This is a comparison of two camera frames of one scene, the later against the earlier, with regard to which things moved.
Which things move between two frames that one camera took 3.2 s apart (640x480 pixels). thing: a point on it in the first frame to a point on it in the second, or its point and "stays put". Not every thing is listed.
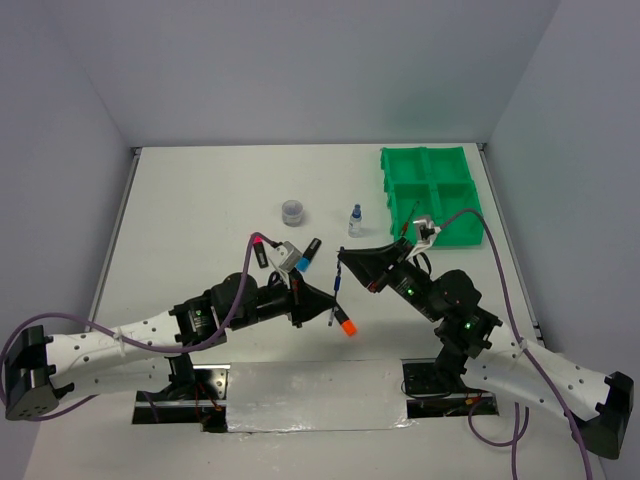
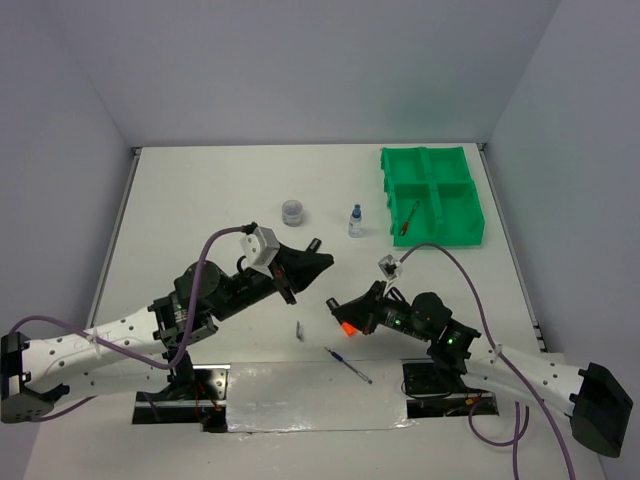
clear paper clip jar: (292, 212) stays put
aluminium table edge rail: (112, 233) stays put
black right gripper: (372, 263) to (358, 311)
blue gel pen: (336, 288) to (340, 358)
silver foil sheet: (315, 396) stays put
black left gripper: (304, 301) to (288, 274)
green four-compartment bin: (439, 178) stays put
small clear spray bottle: (355, 222) stays put
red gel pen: (409, 219) stays put
